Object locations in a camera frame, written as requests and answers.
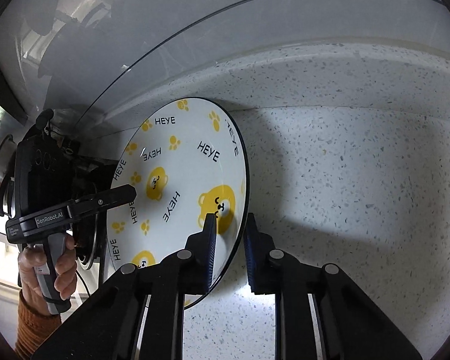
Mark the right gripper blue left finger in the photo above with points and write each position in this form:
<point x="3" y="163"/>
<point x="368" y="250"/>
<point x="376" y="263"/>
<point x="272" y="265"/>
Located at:
<point x="207" y="251"/>

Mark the orange knitted sleeve forearm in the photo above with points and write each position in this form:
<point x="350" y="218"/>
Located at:
<point x="33" y="328"/>

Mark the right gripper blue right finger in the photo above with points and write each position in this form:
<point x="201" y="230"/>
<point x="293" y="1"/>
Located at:
<point x="257" y="248"/>

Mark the white plate with yellow bears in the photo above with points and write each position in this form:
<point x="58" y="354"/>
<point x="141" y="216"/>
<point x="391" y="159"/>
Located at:
<point x="185" y="161"/>

